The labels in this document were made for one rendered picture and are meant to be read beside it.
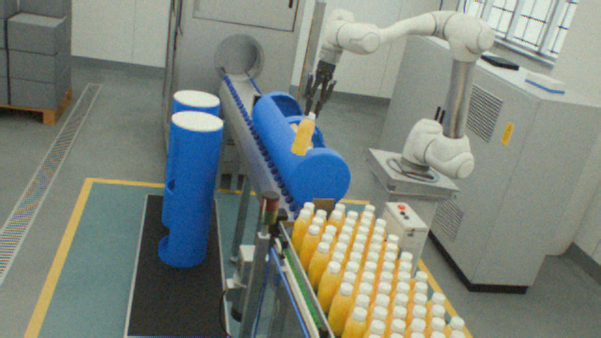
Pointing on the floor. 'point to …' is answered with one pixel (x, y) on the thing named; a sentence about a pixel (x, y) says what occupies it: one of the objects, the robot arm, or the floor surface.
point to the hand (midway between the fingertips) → (313, 108)
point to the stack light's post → (254, 285)
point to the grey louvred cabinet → (496, 163)
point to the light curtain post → (311, 51)
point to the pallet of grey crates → (36, 55)
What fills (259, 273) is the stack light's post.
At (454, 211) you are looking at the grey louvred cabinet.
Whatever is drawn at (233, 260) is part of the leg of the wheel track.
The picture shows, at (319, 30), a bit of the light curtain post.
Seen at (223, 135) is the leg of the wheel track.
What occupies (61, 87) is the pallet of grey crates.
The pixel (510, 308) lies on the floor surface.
